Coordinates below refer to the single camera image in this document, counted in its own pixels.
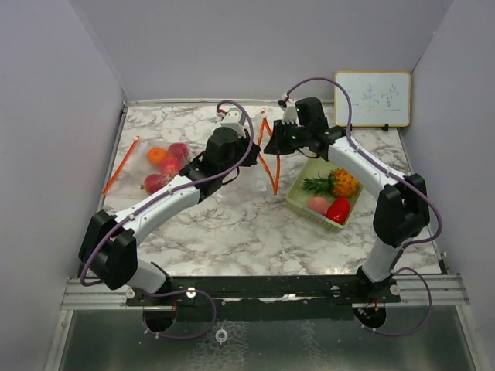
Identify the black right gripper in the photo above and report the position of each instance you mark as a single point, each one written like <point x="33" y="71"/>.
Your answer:
<point x="278" y="144"/>

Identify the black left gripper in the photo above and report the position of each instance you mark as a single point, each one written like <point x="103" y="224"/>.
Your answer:
<point x="251" y="158"/>

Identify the toy pineapple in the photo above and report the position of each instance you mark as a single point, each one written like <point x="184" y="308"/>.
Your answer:
<point x="338" y="183"/>

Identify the orange fruit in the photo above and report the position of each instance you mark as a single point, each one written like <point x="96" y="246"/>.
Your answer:
<point x="156" y="156"/>

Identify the pink peach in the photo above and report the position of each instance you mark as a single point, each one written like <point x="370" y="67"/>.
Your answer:
<point x="318" y="205"/>

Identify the clear orange-zipper zip bag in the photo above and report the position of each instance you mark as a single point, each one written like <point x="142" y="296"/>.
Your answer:
<point x="134" y="167"/>

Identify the red bell pepper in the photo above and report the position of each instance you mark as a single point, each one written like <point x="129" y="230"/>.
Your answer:
<point x="339" y="210"/>

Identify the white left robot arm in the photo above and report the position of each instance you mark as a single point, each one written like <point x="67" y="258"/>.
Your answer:
<point x="109" y="248"/>

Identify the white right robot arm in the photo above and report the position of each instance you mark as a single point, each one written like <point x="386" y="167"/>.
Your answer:
<point x="401" y="209"/>

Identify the small framed whiteboard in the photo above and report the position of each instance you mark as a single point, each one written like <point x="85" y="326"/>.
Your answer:
<point x="378" y="98"/>

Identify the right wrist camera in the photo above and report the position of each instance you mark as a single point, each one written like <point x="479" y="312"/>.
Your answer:
<point x="289" y="115"/>

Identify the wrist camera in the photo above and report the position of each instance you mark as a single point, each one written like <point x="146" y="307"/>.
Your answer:
<point x="234" y="119"/>
<point x="289" y="115"/>

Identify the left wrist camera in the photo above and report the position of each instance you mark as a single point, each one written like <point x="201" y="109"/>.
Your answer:
<point x="234" y="119"/>

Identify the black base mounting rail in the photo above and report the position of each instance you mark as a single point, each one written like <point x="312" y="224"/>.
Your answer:
<point x="263" y="298"/>

